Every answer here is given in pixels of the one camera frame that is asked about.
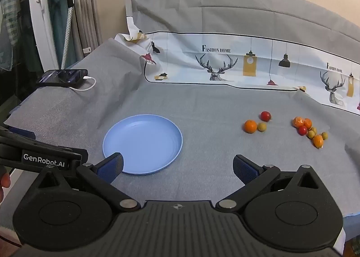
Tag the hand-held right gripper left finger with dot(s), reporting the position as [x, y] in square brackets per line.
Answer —
[111, 168]

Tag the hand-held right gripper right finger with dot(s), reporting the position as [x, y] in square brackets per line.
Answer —
[245, 171]

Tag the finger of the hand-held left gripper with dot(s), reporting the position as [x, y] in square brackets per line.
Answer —
[81, 158]
[26, 135]

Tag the blue plate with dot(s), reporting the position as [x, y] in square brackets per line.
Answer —
[146, 141]

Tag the bare orange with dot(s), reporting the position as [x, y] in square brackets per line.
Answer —
[250, 126]
[308, 123]

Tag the small green fruit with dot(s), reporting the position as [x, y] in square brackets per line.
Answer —
[311, 134]
[314, 129]
[324, 135]
[262, 127]

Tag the plastic-wrapped orange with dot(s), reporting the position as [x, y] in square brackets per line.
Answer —
[297, 121]
[318, 141]

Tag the person's left hand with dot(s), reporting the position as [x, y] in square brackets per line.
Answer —
[4, 182]

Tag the red cherry tomato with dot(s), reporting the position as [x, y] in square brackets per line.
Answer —
[302, 130]
[265, 116]

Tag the black smartphone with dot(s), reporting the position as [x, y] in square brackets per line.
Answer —
[63, 76]

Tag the grey cloth with printed side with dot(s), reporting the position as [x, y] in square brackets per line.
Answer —
[211, 99]

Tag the teal garment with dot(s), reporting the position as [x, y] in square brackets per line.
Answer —
[57, 20]

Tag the plaid shirt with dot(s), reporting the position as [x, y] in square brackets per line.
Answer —
[8, 15]

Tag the blue cloth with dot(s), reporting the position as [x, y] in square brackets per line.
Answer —
[353, 228]

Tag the grey curtain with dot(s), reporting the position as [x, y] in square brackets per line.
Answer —
[88, 15]

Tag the white curved frame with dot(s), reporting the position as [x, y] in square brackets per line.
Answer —
[42, 26]

